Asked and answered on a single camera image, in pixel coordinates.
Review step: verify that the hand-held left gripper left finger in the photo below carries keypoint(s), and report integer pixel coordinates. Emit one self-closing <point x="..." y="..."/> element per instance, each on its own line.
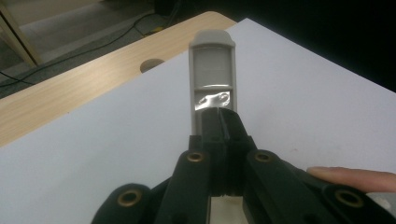
<point x="213" y="149"/>

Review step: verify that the white table cover sheet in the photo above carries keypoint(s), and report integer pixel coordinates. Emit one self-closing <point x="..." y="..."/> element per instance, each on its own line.
<point x="280" y="102"/>

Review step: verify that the grey rectangular plastic piece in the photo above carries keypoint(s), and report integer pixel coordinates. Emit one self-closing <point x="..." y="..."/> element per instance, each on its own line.
<point x="213" y="71"/>

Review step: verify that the wooden post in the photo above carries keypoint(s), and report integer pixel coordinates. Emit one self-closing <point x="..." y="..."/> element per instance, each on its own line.
<point x="18" y="37"/>

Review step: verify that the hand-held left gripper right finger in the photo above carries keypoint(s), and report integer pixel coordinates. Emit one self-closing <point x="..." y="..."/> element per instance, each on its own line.
<point x="236" y="146"/>

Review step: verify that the yellow floor marker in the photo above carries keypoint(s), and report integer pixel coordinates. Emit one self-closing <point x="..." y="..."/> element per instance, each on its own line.
<point x="155" y="30"/>

